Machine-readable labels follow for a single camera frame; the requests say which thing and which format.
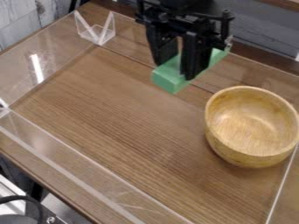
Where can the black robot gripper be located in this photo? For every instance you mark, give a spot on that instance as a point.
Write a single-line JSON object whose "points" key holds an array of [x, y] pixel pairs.
{"points": [[196, 20]]}

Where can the green rectangular block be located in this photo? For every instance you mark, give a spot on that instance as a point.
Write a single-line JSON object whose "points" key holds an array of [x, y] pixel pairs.
{"points": [[166, 75]]}

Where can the brown wooden bowl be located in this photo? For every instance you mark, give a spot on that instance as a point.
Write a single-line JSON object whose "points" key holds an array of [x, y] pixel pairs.
{"points": [[251, 126]]}

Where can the clear acrylic corner bracket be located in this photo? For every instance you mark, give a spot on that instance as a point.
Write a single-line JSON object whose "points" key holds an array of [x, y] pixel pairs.
{"points": [[99, 34]]}

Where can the clear acrylic tray wall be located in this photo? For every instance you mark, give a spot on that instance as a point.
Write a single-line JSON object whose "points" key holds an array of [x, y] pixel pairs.
{"points": [[116, 146]]}

